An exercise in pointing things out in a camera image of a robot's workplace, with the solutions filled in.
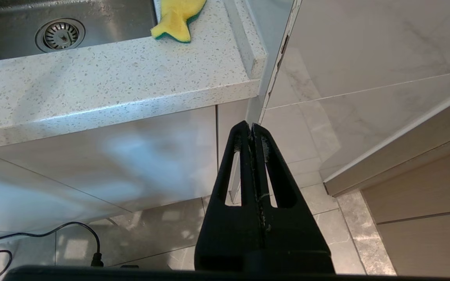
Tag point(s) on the yellow green sponge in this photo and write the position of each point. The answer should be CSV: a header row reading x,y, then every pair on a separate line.
x,y
174,19

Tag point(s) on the wide glossy cabinet door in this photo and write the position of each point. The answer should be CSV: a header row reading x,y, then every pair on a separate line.
x,y
92,164

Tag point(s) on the narrow glossy cabinet door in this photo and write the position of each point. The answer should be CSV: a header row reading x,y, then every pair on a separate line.
x,y
229,121

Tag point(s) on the metal sink drain strainer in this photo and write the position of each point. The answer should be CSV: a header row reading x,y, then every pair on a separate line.
x,y
60,35

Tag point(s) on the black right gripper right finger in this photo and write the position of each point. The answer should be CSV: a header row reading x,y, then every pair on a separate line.
x,y
295,242

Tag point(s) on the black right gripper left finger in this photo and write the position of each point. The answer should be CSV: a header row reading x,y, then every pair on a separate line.
x,y
229,234

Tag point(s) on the light wooden cabinet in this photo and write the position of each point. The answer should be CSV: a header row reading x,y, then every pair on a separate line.
x,y
424,195

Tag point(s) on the stainless steel sink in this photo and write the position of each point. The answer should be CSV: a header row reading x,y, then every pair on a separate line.
x,y
6,43

